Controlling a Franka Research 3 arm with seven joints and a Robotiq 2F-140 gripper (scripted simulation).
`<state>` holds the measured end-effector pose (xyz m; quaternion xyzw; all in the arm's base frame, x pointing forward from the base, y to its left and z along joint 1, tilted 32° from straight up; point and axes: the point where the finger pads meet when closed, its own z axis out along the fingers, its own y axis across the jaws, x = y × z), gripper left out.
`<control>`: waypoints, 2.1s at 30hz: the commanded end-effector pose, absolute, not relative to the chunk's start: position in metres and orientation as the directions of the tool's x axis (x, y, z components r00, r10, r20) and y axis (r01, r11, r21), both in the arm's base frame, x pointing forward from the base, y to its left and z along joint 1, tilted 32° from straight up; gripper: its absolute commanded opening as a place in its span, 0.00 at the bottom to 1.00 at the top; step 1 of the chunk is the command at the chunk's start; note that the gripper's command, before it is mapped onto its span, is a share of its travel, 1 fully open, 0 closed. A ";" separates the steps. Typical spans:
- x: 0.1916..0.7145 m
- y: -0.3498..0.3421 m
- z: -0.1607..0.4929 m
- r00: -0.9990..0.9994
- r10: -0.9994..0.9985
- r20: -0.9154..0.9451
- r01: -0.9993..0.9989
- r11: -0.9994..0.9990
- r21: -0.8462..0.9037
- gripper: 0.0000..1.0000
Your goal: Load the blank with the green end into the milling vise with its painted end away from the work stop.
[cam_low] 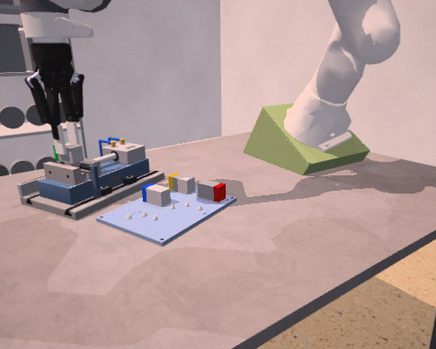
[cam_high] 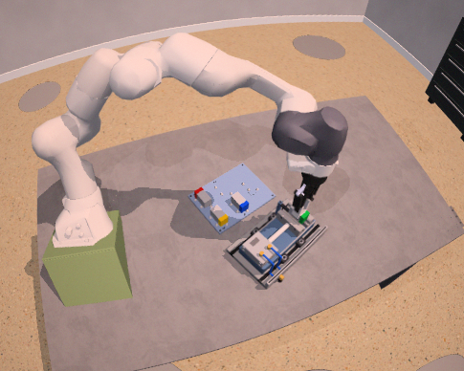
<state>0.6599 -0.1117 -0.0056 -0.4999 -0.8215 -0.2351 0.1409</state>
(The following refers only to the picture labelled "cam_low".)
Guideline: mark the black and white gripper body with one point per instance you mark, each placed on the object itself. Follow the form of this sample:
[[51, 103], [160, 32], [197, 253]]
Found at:
[[50, 57]]

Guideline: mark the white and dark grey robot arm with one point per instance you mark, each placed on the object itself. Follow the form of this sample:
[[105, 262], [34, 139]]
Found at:
[[366, 31]]

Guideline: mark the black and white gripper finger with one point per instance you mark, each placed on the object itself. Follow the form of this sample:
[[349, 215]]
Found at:
[[48, 109], [73, 109]]

